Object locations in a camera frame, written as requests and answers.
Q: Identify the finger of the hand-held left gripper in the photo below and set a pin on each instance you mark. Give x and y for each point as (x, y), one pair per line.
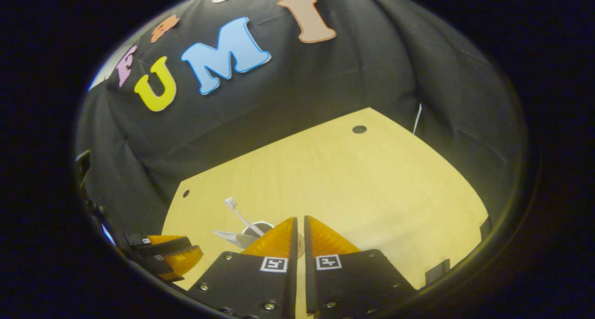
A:
(179, 263)
(158, 245)

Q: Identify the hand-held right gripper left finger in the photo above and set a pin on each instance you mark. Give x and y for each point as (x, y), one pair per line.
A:
(292, 286)

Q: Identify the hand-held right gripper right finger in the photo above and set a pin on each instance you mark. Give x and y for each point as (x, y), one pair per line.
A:
(310, 286)

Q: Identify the white toothpaste tube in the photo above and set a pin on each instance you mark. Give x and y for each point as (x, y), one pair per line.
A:
(232, 237)

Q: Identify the white toothbrush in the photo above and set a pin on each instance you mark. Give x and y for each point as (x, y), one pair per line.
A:
(239, 214)

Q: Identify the light wooden desktop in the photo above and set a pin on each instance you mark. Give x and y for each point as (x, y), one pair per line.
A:
(348, 179)

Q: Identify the black backdrop cloth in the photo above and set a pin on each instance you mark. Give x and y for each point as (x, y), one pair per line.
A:
(325, 77)

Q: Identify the black desk edge bracket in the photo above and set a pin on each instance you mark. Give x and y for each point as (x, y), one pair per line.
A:
(437, 271)

